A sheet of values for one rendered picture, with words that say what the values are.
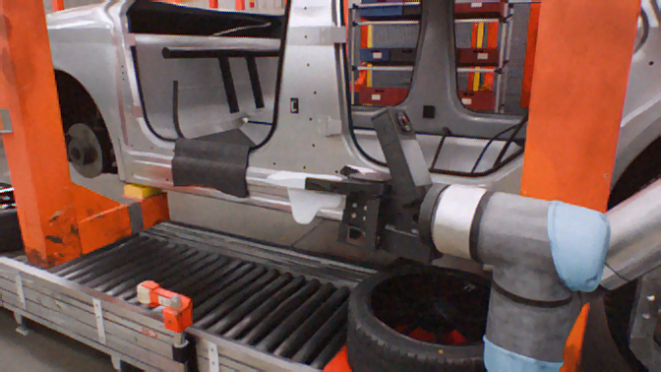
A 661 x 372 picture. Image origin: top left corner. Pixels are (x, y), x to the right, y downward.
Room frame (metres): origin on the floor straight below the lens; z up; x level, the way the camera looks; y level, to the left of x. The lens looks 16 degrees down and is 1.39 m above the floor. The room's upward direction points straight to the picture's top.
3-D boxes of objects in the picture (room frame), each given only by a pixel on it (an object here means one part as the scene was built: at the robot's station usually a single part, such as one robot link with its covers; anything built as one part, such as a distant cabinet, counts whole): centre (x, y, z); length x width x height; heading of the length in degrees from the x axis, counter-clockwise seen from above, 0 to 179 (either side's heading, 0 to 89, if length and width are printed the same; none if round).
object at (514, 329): (0.42, -0.21, 1.12); 0.11 x 0.08 x 0.11; 142
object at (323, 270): (2.26, 0.22, 0.28); 2.47 x 0.06 x 0.22; 62
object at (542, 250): (0.41, -0.20, 1.21); 0.11 x 0.08 x 0.09; 52
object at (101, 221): (2.13, 1.05, 0.69); 0.52 x 0.17 x 0.35; 152
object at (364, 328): (1.49, -0.40, 0.39); 0.66 x 0.66 x 0.24
